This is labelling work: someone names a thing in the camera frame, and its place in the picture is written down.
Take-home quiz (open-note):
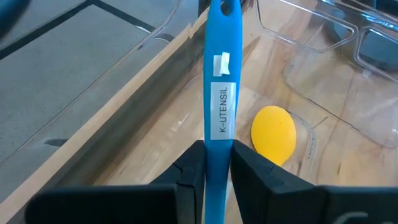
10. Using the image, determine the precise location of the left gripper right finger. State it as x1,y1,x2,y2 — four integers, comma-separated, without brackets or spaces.
230,139,398,224

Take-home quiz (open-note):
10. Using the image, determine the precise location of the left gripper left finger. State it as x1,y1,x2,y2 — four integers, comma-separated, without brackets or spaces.
24,139,206,224

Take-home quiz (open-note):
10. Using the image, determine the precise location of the yellow silicone spoon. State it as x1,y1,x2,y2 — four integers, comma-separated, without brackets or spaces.
251,105,297,167

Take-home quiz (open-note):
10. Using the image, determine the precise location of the blue silicone spoon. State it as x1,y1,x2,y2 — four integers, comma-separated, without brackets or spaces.
203,0,243,224

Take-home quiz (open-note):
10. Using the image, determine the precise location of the clear plastic container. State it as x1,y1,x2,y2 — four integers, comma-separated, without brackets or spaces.
255,0,398,149
0,0,330,224

